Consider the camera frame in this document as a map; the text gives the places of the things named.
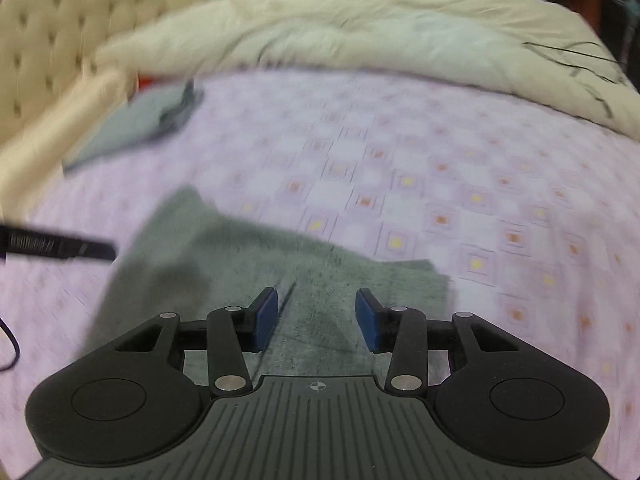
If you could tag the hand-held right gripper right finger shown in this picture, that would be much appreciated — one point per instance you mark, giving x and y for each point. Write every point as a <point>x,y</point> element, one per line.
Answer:
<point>365,317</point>

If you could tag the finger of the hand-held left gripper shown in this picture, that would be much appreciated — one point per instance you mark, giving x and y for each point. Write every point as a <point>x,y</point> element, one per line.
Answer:
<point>60,246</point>

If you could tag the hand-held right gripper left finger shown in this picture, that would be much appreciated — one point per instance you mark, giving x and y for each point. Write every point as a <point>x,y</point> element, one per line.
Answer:
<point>266,317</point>

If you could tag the gold satin pillow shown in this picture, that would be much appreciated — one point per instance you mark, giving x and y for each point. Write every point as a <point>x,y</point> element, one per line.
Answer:
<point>50,130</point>

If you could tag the blue-grey folded cloth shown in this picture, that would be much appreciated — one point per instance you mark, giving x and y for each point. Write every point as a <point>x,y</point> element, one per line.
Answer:
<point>130,120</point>

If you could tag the purple patterned bed sheet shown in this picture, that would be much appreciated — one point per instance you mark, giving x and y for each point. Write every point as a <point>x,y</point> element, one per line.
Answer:
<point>400,160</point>

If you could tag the red item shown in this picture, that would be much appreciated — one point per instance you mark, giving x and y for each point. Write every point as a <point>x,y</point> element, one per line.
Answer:
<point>147,81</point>

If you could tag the cream tufted headboard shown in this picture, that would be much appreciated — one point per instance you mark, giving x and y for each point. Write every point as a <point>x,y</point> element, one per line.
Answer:
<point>50,25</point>

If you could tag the cream duvet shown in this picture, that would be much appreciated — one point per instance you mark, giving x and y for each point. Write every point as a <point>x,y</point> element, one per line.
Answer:
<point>350,25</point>

